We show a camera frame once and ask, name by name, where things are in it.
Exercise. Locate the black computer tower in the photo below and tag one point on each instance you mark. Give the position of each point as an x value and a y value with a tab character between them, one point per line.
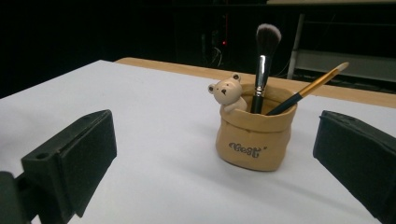
222	37

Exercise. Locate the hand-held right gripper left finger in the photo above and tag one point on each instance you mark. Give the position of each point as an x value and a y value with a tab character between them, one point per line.
77	161

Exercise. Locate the white metal desk frame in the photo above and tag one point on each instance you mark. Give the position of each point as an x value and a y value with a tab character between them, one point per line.
342	63

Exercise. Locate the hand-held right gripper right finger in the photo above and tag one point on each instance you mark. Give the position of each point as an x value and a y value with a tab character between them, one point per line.
358	158

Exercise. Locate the white board sheet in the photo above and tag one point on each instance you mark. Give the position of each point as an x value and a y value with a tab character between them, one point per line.
140	109

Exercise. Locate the black fluffy makeup brush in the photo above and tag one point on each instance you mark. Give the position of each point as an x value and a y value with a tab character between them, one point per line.
267	40

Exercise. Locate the thin black gold brush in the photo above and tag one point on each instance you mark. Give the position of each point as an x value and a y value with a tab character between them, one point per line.
311	88

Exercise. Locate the tan bear brush holder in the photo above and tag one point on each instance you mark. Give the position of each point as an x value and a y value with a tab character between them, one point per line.
255	137

